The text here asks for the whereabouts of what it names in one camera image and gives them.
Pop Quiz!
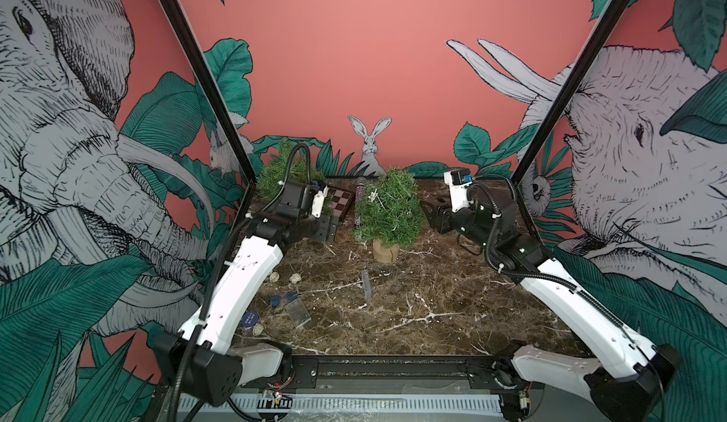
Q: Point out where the brown checkered chess board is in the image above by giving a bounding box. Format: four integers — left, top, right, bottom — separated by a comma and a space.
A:
329, 186, 355, 222

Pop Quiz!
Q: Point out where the small green christmas tree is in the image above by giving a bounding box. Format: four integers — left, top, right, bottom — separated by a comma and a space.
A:
354, 168, 426, 264

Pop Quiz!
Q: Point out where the clear string light wire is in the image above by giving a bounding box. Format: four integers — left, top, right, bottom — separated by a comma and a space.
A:
362, 185, 427, 236

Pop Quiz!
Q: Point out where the clear plastic tube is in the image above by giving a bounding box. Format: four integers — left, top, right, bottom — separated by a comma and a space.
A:
361, 270, 372, 303

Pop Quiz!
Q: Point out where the black corner post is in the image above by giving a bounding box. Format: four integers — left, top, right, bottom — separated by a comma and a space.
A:
158, 0, 257, 185
509, 0, 651, 185

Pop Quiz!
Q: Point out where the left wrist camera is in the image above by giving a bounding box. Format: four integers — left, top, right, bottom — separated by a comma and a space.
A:
310, 186, 329, 219

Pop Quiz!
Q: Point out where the white ventilation grille strip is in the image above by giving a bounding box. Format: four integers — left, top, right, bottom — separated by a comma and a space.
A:
181, 392, 505, 416

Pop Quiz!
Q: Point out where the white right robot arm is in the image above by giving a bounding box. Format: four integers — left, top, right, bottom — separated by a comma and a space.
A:
421, 173, 682, 421

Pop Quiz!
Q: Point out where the black left corner post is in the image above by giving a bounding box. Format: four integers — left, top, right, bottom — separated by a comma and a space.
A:
158, 0, 257, 185

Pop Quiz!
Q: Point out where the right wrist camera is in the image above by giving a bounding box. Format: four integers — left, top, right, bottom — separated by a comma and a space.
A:
443, 168, 473, 213

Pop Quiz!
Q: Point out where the clear plastic battery box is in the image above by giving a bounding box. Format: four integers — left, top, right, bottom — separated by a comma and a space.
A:
285, 299, 312, 328

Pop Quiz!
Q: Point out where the large green christmas tree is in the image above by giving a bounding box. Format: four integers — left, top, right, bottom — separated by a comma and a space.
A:
257, 138, 307, 202

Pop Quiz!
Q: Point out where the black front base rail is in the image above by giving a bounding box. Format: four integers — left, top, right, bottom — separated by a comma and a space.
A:
241, 355, 532, 393

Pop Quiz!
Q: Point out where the purple round cap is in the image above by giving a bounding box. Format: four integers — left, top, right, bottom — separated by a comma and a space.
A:
240, 311, 259, 330

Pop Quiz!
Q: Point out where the purple glitter microphone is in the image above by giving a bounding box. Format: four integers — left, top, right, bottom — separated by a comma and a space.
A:
354, 177, 367, 226

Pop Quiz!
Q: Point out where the black right corner post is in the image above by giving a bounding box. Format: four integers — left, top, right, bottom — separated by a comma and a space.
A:
509, 0, 651, 185

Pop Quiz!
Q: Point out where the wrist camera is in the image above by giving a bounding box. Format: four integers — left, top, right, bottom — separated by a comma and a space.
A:
443, 168, 473, 213
310, 186, 329, 219

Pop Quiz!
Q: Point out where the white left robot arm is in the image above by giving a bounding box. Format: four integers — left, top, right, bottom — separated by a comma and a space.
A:
153, 144, 337, 421

